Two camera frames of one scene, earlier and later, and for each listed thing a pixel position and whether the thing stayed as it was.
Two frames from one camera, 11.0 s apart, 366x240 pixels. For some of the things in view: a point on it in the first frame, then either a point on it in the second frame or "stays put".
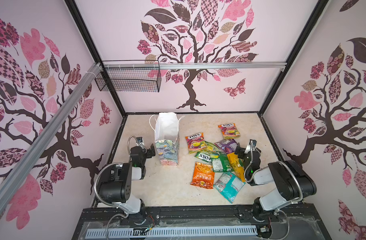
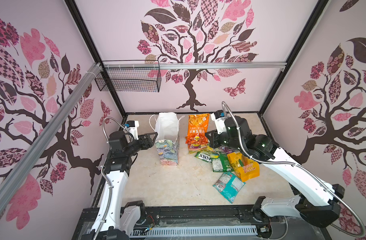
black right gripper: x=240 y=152 -> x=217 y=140
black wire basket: x=130 y=75 stays put
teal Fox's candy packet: x=229 y=185 stays put
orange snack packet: x=203 y=175 -> x=197 y=131
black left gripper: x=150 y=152 -> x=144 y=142
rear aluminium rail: x=195 y=65 stays put
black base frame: x=290 y=223 stays put
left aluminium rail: x=4 y=186 stays put
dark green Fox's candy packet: x=221 y=162 stays put
